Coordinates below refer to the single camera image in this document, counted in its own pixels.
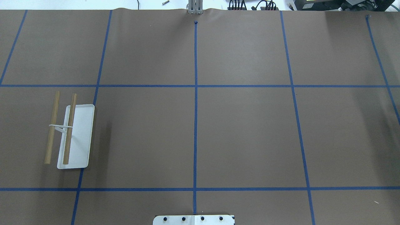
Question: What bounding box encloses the white rack with wooden bars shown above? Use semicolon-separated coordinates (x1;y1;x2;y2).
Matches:
44;91;95;169

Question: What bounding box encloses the white pedestal column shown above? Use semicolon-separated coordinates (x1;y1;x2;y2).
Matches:
152;215;235;225

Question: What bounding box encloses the aluminium frame post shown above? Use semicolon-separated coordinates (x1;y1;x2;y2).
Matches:
187;0;204;15

